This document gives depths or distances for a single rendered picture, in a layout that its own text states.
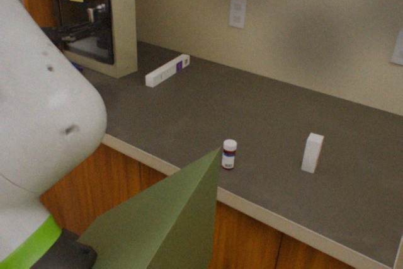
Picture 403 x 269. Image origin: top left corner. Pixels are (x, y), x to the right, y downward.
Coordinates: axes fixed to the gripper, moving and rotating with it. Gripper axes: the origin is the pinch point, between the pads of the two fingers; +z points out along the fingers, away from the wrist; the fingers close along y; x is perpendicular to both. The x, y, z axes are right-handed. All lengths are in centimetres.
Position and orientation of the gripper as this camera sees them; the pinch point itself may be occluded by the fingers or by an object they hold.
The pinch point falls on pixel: (91, 26)
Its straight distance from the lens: 139.4
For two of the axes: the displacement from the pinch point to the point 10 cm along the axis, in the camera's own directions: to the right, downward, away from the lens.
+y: -8.2, -3.1, 4.8
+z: 5.7, -3.8, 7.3
